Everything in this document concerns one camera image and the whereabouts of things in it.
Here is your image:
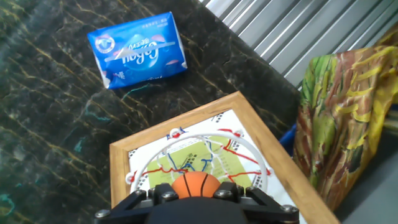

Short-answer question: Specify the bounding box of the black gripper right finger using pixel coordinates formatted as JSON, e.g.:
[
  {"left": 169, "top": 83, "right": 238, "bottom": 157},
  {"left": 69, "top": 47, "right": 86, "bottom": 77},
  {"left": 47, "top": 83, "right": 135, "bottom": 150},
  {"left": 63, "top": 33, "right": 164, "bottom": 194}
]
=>
[{"left": 212, "top": 182, "right": 300, "bottom": 223}]

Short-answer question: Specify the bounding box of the white toy basketball hoop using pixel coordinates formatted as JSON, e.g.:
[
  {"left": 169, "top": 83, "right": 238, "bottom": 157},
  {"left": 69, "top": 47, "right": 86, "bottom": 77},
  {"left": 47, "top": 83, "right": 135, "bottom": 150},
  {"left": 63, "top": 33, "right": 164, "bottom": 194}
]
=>
[{"left": 125, "top": 126, "right": 272, "bottom": 200}]

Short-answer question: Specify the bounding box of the blue tissue pack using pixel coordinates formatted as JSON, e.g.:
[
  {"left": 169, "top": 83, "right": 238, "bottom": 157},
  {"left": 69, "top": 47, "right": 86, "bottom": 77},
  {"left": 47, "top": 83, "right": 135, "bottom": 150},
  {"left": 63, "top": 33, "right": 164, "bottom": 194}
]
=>
[{"left": 86, "top": 11, "right": 188, "bottom": 90}]

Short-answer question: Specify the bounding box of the orange mini basketball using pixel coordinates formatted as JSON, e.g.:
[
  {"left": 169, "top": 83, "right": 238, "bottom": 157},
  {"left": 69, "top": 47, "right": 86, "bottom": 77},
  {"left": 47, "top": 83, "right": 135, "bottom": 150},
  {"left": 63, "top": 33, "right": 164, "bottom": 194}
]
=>
[{"left": 171, "top": 170, "right": 221, "bottom": 199}]

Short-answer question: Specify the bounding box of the crumpled yellow green wrapper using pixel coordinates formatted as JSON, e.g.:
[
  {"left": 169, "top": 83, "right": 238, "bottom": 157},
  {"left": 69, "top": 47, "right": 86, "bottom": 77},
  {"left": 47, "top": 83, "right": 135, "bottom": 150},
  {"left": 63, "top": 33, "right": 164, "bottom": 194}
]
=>
[{"left": 293, "top": 29, "right": 398, "bottom": 212}]

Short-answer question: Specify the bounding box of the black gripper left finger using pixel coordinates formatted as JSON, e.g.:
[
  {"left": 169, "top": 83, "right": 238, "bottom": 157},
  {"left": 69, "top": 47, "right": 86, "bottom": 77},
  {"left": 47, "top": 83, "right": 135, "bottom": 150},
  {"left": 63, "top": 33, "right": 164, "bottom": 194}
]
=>
[{"left": 94, "top": 182, "right": 180, "bottom": 220}]

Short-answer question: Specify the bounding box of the dark marble pattern mat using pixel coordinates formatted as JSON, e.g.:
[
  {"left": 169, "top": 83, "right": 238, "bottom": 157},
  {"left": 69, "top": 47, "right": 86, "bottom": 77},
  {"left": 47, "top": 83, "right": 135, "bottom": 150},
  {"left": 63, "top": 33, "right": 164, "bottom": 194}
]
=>
[{"left": 0, "top": 0, "right": 301, "bottom": 224}]

